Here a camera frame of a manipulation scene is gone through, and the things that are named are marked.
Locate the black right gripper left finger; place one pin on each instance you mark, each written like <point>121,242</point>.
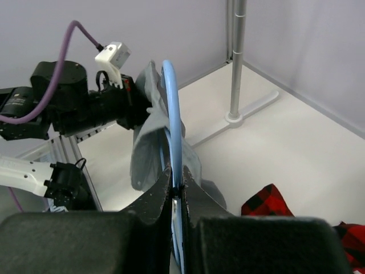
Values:
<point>137,239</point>

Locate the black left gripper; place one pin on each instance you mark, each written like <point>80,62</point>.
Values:
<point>125,104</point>

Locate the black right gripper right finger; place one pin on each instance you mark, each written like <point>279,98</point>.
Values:
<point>216,241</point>

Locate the grey button shirt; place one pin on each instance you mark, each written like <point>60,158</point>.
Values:
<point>145,165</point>

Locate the light blue wire hanger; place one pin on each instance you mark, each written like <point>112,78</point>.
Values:
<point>174,137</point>

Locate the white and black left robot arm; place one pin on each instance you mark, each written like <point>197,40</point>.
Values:
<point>73,108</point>

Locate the silver white clothes rack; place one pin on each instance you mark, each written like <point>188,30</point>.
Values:
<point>235,117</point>

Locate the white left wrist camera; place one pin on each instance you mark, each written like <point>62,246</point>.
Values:
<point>111,59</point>

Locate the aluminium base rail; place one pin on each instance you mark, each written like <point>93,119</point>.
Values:
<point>64,149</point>

